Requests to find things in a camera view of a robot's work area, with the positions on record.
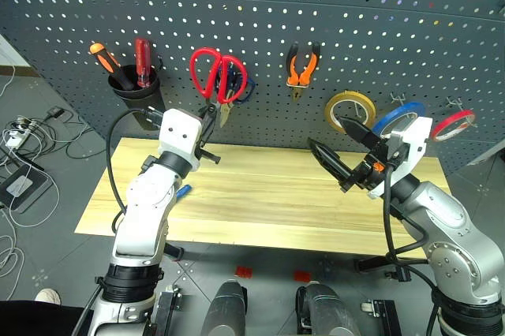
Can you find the dark grey perforated pegboard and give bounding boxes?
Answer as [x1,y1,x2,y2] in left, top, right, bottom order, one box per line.
[0,0,505,175]

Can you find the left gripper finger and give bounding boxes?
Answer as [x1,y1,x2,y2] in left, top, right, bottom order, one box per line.
[198,103,219,149]

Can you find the black cup holder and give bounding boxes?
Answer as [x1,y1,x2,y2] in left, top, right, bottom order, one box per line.
[107,63,166,130]

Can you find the tan tape roll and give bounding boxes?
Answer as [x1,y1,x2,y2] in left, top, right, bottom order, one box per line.
[324,90,377,135]

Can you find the orange and black pliers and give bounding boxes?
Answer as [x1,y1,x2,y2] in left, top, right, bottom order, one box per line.
[286,41,321,103]

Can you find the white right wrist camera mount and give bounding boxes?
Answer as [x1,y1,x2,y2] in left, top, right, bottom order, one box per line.
[368,116,433,200]

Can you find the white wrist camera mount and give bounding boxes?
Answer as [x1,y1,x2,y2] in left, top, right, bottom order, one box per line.
[368,116,433,200]
[157,108,204,171]

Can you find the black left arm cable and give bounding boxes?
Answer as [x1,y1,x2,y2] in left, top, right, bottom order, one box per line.
[106,106,165,234]

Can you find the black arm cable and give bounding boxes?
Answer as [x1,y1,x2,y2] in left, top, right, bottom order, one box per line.
[106,106,165,234]
[380,165,441,336]

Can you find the black metal frame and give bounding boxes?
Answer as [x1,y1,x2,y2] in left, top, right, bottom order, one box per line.
[151,286,185,336]
[361,299,402,336]

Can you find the red handled screwdriver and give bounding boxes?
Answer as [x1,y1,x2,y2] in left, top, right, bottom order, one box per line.
[134,38,153,88]

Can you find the grey power strip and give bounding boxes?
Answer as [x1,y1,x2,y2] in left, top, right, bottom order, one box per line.
[9,117,36,132]

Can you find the black table leg foot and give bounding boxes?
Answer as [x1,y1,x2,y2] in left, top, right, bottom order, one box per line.
[353,255,429,282]
[163,241,186,262]

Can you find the dark trouser leg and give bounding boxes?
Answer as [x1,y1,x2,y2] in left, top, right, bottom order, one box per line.
[0,300,94,336]

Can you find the red handled scissors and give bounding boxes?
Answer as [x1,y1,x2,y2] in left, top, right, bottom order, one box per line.
[189,47,249,116]

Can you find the orange and black screwdriver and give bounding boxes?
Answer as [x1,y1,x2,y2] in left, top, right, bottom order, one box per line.
[89,43,135,91]

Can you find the white floor cable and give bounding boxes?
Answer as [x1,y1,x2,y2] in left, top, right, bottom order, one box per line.
[0,140,61,286]

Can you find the white power adapter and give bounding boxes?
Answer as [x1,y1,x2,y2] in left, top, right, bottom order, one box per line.
[3,130,28,150]

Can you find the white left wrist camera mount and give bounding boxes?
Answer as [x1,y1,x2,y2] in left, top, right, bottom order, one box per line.
[157,108,204,171]

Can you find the white shoe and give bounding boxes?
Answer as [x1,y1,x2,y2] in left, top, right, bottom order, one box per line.
[34,288,62,306]

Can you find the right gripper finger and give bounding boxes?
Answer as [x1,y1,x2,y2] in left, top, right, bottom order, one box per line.
[339,116,384,150]
[307,137,357,184]

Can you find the blue handled scissors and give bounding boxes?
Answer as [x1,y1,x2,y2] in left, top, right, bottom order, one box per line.
[215,63,256,129]

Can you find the blue tape roll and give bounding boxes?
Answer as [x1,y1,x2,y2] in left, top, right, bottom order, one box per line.
[372,101,427,140]

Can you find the dark rounded shape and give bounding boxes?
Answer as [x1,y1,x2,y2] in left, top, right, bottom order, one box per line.
[200,279,249,336]
[295,281,361,336]

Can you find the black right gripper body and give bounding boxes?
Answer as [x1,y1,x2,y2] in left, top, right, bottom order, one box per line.
[339,134,410,194]

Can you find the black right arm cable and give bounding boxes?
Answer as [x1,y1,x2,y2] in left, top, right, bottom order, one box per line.
[380,165,441,336]

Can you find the red tape roll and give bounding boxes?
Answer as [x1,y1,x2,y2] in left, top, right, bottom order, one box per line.
[429,110,477,143]

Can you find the flat black box grey pad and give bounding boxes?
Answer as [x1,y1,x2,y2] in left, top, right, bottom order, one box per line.
[0,165,54,215]

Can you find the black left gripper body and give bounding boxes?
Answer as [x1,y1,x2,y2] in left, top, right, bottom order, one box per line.
[194,145,222,165]

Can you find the black floor cable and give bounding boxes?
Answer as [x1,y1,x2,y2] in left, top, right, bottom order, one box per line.
[41,110,110,160]

